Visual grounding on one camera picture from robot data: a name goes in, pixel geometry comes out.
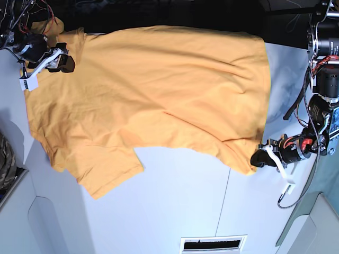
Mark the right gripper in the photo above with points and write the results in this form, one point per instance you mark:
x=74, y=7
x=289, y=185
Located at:
x=36, y=55

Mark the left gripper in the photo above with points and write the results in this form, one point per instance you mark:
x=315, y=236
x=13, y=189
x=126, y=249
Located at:
x=280, y=153

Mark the yellow t-shirt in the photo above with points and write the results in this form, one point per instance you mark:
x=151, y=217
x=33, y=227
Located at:
x=156, y=86

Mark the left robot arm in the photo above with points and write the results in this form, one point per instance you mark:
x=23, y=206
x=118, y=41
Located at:
x=320, y=94

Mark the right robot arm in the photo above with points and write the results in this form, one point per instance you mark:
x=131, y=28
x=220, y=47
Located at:
x=14, y=23

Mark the white right bin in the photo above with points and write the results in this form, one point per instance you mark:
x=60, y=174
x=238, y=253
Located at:
x=316, y=232

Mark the white bin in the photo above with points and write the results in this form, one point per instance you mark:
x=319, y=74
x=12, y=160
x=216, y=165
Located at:
x=29, y=223
x=316, y=232

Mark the white floor vent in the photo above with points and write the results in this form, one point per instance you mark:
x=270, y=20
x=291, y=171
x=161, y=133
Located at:
x=211, y=245

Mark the camouflage cloth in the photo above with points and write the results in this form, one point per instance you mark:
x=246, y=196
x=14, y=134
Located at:
x=8, y=164

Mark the white left bin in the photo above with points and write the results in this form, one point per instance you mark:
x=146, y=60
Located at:
x=29, y=223

